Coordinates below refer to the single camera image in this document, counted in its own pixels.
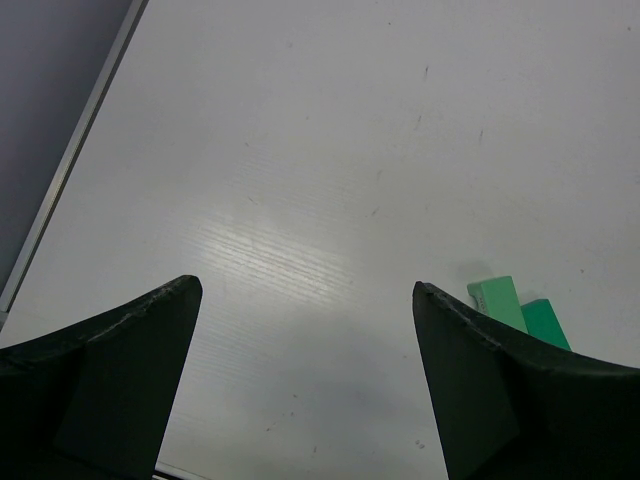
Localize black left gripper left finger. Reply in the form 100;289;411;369
1;275;202;479

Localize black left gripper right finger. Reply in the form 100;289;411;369
412;282;639;479

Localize dark green wood block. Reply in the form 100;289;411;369
521;299;571;351

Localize light green long block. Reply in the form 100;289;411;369
467;276;528;333

